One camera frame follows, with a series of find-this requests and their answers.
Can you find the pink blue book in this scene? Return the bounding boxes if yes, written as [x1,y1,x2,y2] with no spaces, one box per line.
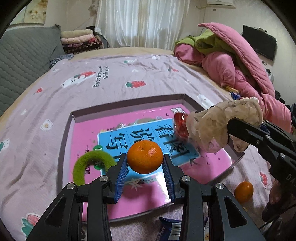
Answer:
[66,104,233,220]

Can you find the stack of folded blankets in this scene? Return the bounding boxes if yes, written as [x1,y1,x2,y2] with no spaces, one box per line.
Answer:
[61,29,108,54]

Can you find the small red egg snack pack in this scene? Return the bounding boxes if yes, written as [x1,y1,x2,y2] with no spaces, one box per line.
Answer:
[174,113,189,142]

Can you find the green blanket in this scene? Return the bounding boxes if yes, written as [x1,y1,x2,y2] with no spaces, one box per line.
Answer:
[174,26,240,62]

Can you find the white air conditioner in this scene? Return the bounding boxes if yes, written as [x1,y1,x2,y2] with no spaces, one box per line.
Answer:
[206,0,236,9]

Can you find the person's right hand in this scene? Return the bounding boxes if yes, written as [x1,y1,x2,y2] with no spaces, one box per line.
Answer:
[269,180,282,205]

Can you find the green fuzzy scrunchie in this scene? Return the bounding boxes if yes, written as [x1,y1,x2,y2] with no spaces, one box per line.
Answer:
[72,150,117,186]

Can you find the pink quilted duvet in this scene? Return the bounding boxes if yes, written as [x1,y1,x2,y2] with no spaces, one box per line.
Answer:
[178,23,292,133]

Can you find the blossom wall painting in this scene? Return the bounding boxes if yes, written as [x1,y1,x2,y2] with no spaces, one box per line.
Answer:
[11,0,48,25]

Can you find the white sheer curtain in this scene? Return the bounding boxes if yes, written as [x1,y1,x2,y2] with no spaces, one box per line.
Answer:
[95,1,190,50]

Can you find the dark shallow box tray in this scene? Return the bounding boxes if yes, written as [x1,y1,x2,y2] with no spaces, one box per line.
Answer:
[57,94,243,221]

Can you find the grey quilted headboard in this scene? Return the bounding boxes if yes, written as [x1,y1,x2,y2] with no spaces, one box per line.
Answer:
[0,25,64,114]

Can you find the small orange tangerine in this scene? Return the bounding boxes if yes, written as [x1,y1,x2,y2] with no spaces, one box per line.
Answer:
[127,140,163,174]

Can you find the purple strawberry bed sheet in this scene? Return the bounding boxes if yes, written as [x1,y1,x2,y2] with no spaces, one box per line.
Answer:
[0,53,278,241]

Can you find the black television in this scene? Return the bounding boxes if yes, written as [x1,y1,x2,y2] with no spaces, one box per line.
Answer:
[242,25,277,61]

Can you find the blue snack packet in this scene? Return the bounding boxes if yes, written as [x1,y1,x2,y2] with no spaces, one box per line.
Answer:
[156,217,182,241]

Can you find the small wicker basket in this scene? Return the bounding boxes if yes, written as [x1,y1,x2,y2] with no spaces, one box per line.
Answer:
[223,85,241,100]

